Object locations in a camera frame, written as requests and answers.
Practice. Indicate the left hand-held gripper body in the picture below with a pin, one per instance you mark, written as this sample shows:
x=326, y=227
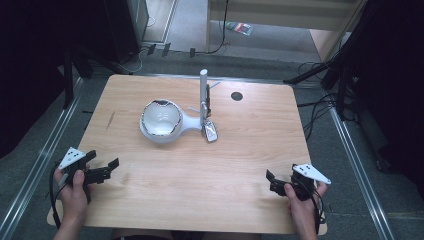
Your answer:
x=72, y=160

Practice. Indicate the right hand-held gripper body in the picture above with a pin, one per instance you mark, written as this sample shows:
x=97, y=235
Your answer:
x=308, y=176

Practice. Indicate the white key rack with bowl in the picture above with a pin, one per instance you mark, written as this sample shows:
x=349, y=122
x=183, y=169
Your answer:
x=173, y=121

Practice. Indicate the person's right hand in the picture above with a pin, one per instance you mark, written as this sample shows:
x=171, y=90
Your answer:
x=301, y=210

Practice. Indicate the person's left hand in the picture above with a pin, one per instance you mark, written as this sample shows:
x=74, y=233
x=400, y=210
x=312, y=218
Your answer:
x=74, y=196

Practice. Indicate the black table grommet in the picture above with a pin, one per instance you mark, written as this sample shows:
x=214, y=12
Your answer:
x=236, y=96

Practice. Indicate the black tripod stand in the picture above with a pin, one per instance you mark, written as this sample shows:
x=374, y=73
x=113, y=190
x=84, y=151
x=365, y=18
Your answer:
x=333, y=63

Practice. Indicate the black cabinet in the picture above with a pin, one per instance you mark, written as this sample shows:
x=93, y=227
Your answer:
x=125, y=26

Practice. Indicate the colourful packet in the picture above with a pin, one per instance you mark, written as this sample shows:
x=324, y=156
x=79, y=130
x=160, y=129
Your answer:
x=239, y=28

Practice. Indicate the metal floor rail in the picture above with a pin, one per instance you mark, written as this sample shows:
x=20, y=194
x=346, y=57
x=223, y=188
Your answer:
x=360, y=173
x=40, y=156

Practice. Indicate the black stand post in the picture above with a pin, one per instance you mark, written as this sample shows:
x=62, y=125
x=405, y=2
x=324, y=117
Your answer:
x=68, y=80

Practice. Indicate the light wooden shelf frame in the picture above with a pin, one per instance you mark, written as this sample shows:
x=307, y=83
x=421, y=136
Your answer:
x=276, y=13

